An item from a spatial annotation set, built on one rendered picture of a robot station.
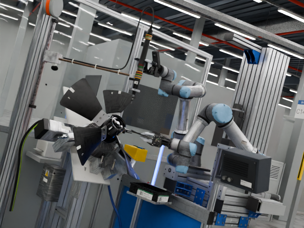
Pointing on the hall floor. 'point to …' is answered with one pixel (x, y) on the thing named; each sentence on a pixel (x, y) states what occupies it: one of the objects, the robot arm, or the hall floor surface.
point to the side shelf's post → (41, 214)
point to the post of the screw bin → (136, 213)
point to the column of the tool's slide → (23, 116)
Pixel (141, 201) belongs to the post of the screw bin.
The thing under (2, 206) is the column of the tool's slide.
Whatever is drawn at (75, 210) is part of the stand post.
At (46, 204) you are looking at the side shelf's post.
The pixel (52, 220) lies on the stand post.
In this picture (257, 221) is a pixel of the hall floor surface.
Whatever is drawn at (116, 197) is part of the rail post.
